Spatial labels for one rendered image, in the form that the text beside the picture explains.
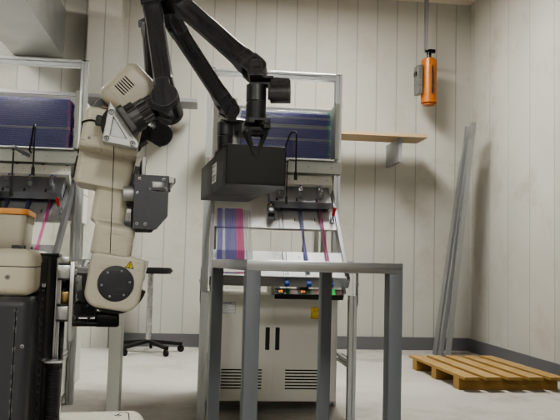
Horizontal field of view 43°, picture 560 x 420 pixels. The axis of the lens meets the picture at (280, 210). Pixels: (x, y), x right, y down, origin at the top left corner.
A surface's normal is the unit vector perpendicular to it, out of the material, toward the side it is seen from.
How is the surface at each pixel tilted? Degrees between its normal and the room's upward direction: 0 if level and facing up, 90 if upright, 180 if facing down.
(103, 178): 90
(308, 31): 90
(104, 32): 90
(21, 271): 90
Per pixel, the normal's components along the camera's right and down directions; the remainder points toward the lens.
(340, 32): 0.11, -0.07
